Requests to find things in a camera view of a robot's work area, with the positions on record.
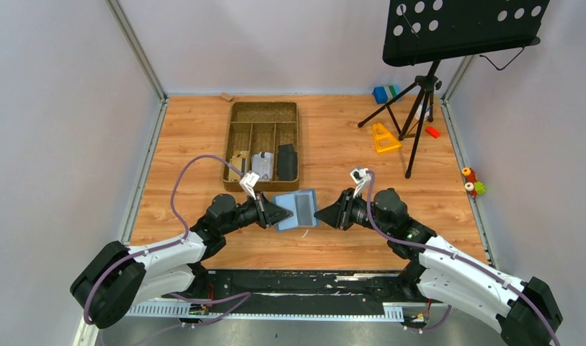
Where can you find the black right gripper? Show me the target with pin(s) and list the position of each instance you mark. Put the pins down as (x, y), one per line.
(338, 215)

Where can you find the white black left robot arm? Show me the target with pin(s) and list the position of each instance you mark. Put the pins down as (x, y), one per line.
(120, 277)

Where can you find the black wallet in tray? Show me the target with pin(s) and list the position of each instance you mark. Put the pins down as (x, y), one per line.
(287, 165)

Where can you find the red block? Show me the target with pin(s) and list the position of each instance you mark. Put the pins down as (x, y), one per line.
(433, 132)

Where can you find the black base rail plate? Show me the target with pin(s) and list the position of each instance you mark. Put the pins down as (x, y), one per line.
(303, 292)

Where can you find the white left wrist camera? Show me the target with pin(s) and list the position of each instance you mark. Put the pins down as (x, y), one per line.
(247, 183)

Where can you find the yellow triangular toy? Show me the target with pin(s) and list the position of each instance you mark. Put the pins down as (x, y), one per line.
(384, 141)

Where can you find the black music stand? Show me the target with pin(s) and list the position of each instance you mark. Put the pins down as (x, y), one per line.
(432, 31)

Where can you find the small cardboard scrap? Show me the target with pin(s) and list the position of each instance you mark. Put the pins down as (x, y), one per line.
(226, 97)

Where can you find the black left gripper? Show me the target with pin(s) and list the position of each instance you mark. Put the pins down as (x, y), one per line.
(269, 213)

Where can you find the blue green block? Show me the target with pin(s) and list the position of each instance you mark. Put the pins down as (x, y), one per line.
(383, 94)

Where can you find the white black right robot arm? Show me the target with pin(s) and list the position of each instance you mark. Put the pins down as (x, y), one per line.
(523, 312)

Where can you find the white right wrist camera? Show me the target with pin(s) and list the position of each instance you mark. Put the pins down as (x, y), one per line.
(361, 178)

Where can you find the colourful toy stack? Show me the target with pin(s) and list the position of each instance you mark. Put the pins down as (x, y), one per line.
(472, 185)

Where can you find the tan cards in tray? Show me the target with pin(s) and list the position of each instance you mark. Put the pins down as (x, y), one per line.
(240, 161)

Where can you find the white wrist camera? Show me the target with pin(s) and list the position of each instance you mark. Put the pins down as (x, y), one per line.
(247, 183)
(361, 178)

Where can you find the white card in tray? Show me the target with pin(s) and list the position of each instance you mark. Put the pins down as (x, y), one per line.
(262, 164)

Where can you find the woven compartment tray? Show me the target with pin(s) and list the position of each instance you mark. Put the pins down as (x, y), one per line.
(263, 126)

